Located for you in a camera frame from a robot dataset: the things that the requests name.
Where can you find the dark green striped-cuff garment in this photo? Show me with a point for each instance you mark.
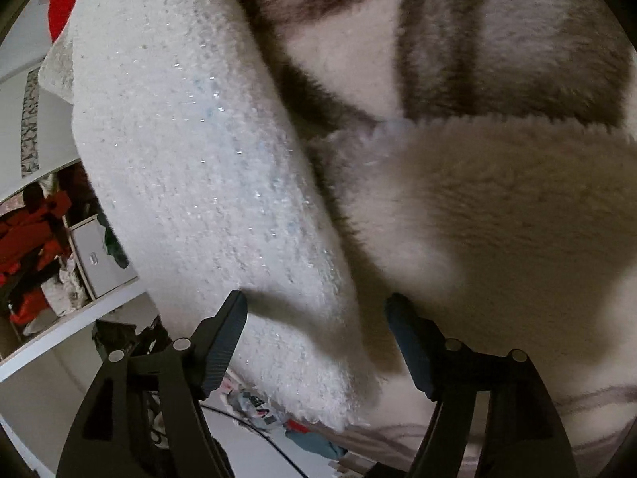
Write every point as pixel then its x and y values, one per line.
pixel 112 244

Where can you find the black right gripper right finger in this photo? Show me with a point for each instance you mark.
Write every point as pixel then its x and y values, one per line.
pixel 524 436

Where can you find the white fluffy knit sweater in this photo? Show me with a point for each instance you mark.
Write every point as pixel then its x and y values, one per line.
pixel 204 180

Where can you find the white drawer cabinet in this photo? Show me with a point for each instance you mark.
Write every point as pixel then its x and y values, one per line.
pixel 99 270

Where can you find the red clothes in wardrobe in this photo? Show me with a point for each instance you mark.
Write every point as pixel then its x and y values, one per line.
pixel 32 237

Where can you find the colourful clothes pile on floor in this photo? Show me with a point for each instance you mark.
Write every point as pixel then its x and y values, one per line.
pixel 252 408

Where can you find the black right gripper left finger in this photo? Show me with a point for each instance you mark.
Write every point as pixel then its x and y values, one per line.
pixel 141 416

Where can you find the floral plush bed blanket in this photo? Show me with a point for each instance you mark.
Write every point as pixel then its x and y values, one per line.
pixel 479 158

